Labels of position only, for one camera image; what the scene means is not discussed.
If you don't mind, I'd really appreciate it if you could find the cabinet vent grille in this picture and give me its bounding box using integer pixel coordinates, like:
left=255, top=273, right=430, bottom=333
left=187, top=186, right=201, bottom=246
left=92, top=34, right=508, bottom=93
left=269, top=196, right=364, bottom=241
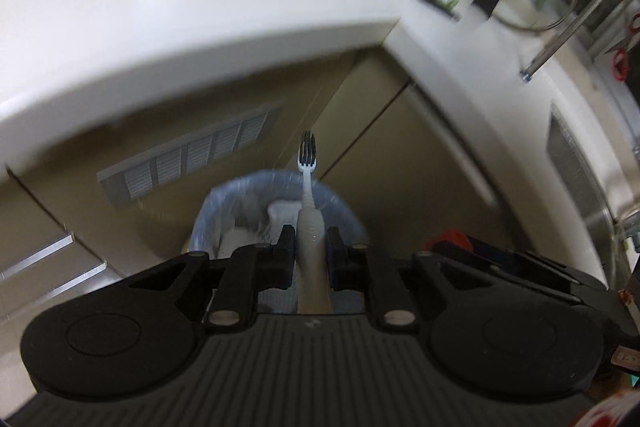
left=96, top=106, right=282, bottom=208

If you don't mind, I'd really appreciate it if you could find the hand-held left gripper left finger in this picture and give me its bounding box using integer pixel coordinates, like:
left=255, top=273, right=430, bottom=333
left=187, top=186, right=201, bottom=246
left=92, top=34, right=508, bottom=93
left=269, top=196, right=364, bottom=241
left=125, top=224, right=297, bottom=328

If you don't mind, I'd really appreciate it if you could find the metal dish rack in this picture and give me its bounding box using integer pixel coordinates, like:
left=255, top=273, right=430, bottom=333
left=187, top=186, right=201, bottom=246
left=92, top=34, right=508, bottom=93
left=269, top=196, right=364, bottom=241
left=519, top=0, right=640, bottom=82

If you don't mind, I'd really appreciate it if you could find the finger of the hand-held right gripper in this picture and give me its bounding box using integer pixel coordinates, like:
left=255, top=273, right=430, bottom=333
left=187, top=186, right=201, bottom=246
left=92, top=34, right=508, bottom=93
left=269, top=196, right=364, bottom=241
left=430, top=236, right=586, bottom=303

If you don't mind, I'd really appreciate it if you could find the white toothbrush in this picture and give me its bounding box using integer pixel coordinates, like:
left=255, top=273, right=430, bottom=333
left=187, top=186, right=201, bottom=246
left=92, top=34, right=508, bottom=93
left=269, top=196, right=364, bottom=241
left=295, top=131, right=333, bottom=314

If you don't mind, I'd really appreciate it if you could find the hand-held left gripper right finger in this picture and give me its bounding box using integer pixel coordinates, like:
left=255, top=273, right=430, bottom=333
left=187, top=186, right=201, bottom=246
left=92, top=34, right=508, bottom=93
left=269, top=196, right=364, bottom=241
left=325, top=227, right=501, bottom=329

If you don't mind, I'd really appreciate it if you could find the stainless steel sink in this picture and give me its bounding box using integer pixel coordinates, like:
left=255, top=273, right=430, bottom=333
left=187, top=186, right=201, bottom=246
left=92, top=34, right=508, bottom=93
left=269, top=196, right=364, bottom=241
left=546, top=103, right=640, bottom=289

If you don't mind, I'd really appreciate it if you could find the printed clothing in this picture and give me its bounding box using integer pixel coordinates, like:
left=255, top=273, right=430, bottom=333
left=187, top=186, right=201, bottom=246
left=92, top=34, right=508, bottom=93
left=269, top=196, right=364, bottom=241
left=575, top=357, right=640, bottom=427

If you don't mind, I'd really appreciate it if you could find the trash bin with blue bag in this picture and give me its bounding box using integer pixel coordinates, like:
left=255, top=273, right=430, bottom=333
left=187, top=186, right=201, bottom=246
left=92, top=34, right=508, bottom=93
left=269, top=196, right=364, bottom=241
left=189, top=168, right=369, bottom=314

